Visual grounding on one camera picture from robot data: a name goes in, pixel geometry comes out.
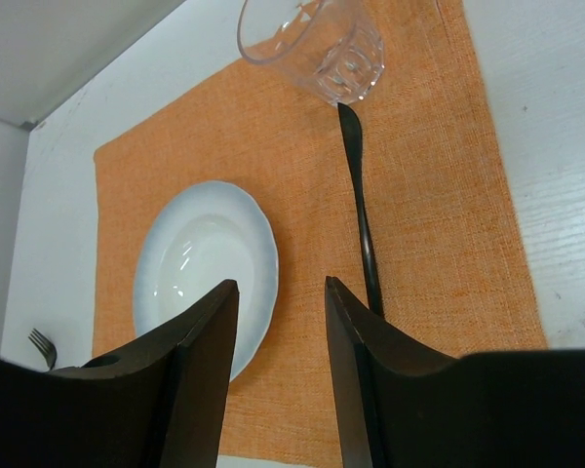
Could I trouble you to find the black plastic knife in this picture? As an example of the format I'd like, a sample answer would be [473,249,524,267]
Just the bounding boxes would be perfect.
[337,102,384,318]

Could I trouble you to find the black plastic fork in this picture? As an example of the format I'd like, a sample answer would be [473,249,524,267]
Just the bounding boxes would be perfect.
[27,328,78,371]

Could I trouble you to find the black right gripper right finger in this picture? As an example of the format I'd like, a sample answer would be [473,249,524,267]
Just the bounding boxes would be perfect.
[325,277,585,467]

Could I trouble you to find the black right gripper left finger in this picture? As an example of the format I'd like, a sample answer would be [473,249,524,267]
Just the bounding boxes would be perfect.
[0,280,239,467]

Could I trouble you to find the clear plastic cup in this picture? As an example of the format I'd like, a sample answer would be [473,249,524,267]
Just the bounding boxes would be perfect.
[236,1,385,105]

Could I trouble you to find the white paper bowl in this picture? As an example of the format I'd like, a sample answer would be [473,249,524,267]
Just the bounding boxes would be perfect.
[133,180,279,378]

